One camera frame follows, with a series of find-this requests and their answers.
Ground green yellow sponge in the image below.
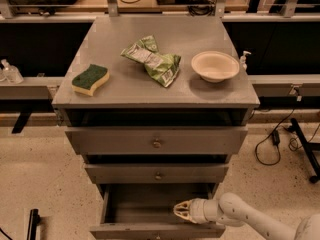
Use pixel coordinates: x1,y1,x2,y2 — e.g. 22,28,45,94
72,64,109,96

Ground grey drawer cabinet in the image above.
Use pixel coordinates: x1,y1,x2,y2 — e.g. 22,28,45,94
51,14,261,198

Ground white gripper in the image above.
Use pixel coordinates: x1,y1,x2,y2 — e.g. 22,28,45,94
173,198,209,224

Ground black floor bar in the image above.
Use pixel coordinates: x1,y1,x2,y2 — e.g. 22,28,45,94
26,209,41,240

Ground grey top drawer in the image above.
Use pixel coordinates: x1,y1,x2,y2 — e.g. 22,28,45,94
66,126,248,155

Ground grey bottom drawer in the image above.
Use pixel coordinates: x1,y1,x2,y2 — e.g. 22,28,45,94
90,183,225,240

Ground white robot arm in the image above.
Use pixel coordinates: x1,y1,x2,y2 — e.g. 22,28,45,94
173,193,320,240

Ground black stand leg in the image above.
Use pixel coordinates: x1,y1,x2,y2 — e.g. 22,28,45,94
290,118,320,184

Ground grey middle drawer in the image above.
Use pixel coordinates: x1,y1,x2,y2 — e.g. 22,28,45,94
85,163,228,184

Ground grey drawer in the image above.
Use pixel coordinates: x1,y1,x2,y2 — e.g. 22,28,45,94
66,126,248,155
90,183,225,240
85,163,228,184

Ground black power cable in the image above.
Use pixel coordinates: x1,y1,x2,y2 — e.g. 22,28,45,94
254,107,298,167

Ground green crumpled chip bag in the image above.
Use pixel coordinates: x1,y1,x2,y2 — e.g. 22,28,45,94
121,35,181,88

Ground white pump bottle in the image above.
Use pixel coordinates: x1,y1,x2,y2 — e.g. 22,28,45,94
239,51,252,70

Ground white bowl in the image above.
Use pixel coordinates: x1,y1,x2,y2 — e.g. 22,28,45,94
191,51,240,83

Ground clear sanitizer bottle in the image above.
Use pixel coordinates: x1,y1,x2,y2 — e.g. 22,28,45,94
1,59,24,84

